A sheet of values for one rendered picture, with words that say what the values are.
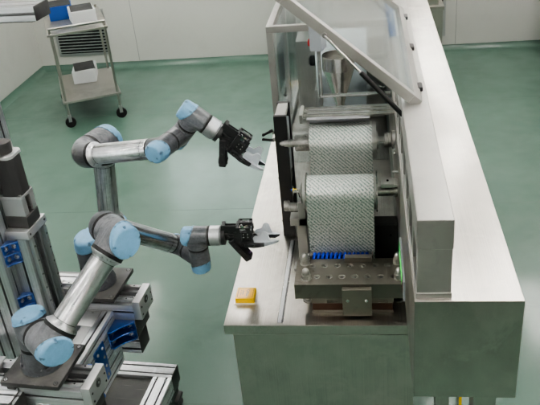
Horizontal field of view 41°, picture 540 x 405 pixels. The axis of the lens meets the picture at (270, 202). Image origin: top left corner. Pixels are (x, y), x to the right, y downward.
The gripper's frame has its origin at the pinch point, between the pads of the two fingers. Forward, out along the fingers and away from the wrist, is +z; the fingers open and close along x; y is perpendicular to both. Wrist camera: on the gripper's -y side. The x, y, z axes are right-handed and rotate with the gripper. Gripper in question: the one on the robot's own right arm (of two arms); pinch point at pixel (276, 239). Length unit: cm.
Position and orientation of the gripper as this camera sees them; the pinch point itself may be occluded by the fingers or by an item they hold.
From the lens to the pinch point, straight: 264.1
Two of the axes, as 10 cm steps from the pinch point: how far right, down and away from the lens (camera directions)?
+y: -0.9, -8.7, -4.8
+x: 1.1, -4.9, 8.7
